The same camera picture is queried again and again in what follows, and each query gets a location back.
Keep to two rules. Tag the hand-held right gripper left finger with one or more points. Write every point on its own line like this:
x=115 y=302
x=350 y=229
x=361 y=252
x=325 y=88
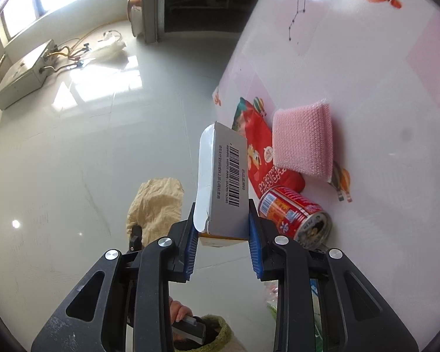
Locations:
x=190 y=249

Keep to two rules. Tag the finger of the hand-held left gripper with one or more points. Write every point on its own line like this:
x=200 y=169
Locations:
x=136 y=240

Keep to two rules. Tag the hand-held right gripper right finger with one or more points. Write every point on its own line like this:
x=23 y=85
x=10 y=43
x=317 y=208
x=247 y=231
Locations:
x=254 y=253

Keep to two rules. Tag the yellow plastic bag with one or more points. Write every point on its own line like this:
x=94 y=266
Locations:
x=157 y=205

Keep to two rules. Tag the red drink can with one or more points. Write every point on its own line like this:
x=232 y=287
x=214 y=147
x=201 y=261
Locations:
x=289 y=209

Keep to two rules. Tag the yellow and white box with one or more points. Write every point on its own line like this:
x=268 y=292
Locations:
x=227 y=176

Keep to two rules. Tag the pink sponge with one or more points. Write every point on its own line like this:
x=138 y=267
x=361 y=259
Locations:
x=300 y=139

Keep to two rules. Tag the person's left hand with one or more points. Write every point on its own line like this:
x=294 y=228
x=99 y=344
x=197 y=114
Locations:
x=179 y=311

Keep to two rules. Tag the red snack packet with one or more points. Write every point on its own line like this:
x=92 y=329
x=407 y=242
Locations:
x=264 y=161

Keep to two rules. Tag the white water heater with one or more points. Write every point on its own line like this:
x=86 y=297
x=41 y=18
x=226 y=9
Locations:
x=22 y=77

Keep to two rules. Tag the printed tablecloth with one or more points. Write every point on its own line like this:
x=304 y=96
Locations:
x=388 y=99

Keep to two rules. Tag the white and brown pot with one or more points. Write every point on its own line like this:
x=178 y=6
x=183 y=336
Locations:
x=135 y=18

